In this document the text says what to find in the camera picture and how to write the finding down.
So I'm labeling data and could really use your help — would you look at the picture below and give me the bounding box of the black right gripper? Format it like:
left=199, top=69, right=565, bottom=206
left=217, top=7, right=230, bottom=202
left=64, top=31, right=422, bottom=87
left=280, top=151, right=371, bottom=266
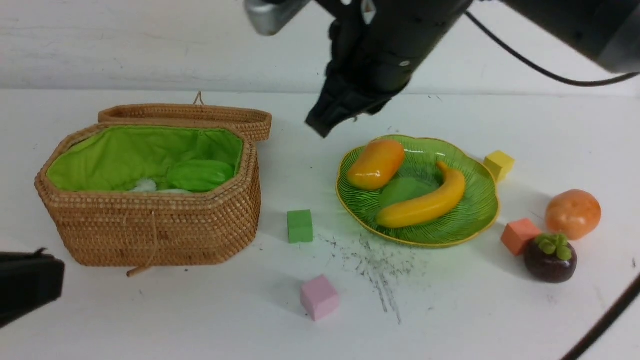
left=305, top=0, right=472, bottom=138

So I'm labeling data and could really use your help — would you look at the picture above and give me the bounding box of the woven rattan basket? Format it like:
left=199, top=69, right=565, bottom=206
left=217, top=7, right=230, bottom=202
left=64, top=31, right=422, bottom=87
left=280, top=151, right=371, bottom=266
left=34, top=122, right=262, bottom=268

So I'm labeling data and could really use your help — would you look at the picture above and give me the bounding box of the green glass leaf plate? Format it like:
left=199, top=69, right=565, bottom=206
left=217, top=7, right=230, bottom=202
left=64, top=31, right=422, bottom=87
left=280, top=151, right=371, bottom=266
left=335, top=135, right=501, bottom=248

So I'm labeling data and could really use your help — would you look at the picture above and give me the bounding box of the white radish with leaves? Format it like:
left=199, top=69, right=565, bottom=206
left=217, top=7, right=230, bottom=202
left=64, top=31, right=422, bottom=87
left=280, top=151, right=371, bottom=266
left=129, top=178, right=191, bottom=195

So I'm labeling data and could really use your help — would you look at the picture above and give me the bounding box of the orange foam cube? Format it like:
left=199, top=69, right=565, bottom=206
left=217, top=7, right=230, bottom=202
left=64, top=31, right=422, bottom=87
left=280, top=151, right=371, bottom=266
left=500, top=218, right=542, bottom=256

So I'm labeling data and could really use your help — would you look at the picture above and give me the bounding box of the pink foam cube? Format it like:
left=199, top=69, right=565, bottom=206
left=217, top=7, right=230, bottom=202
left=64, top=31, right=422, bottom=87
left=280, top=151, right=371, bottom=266
left=300, top=275, right=340, bottom=322

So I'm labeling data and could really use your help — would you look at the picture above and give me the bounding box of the green foam cube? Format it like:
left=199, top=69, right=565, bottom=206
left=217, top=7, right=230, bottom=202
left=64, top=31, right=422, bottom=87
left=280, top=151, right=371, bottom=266
left=286, top=209, right=314, bottom=244

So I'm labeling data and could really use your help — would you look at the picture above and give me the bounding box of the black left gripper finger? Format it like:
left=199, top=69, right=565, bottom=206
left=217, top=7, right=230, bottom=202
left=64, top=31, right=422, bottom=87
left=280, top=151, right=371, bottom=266
left=0, top=248, right=66, bottom=328

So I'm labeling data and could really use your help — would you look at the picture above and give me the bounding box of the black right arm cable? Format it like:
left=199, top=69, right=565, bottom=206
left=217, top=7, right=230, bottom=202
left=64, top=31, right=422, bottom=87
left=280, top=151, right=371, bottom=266
left=465, top=11, right=640, bottom=88

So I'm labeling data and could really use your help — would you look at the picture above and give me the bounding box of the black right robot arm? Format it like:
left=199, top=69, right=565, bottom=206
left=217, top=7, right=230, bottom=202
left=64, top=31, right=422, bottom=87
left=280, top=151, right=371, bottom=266
left=306, top=0, right=640, bottom=137

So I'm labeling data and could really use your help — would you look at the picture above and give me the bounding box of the orange yellow mango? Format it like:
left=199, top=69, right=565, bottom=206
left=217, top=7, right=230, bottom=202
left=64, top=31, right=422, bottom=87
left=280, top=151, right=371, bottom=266
left=347, top=138, right=405, bottom=191

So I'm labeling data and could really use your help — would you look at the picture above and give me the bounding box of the yellow banana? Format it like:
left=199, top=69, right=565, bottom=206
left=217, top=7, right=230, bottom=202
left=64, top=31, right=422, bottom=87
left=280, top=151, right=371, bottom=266
left=375, top=161, right=466, bottom=229

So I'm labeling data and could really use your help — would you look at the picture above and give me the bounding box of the orange persimmon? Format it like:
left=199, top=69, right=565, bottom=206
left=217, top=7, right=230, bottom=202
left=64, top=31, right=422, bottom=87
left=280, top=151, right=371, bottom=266
left=544, top=189, right=602, bottom=241

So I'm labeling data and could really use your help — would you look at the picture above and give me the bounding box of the green bitter gourd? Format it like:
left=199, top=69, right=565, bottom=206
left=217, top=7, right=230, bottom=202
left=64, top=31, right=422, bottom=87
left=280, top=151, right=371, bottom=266
left=166, top=159, right=235, bottom=193

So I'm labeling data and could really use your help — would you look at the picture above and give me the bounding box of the yellow foam cube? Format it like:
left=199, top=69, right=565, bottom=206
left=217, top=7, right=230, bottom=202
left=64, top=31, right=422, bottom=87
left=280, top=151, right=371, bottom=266
left=483, top=150, right=515, bottom=183

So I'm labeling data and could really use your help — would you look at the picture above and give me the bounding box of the dark purple mangosteen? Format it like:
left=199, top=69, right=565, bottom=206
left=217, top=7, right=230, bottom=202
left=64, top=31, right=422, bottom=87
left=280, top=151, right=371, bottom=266
left=523, top=233, right=578, bottom=284

